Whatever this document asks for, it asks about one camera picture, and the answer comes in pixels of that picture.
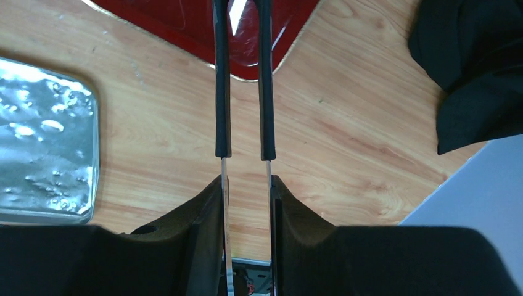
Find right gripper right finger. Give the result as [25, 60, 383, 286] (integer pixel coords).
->
[270, 175, 520, 295]

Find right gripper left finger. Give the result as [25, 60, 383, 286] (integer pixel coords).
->
[1, 178, 225, 295]

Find red chocolate tray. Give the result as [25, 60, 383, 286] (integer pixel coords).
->
[86, 1, 321, 81]

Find metal tongs black tips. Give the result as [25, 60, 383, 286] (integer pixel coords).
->
[211, 1, 276, 295]

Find silver tin lid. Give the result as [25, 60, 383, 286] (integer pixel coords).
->
[1, 58, 100, 224]

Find black cloth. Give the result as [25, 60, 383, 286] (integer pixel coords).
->
[408, 1, 522, 155]

